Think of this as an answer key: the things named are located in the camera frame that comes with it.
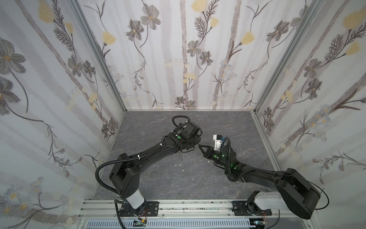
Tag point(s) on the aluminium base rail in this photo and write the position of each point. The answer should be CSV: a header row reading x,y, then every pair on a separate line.
x,y
181,209

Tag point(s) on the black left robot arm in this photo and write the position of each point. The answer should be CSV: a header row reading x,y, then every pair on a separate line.
x,y
125,175

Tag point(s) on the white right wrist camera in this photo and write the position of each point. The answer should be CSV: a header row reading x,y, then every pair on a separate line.
x,y
218,141

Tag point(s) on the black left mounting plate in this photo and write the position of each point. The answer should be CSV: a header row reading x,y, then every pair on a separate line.
x,y
152,208

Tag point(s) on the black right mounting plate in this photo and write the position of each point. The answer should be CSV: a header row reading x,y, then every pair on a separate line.
x,y
239,208

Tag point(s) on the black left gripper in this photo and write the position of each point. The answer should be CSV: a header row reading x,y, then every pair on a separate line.
x,y
196,140

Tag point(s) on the black mounting plate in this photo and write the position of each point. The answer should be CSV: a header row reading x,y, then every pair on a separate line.
x,y
239,208
152,208

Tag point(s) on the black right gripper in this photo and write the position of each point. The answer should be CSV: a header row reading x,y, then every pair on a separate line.
x,y
210,152

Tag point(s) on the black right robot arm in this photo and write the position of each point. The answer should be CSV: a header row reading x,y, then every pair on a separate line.
x,y
291,191

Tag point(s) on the white slotted cable duct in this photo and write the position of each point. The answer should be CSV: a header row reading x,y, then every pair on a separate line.
x,y
188,224

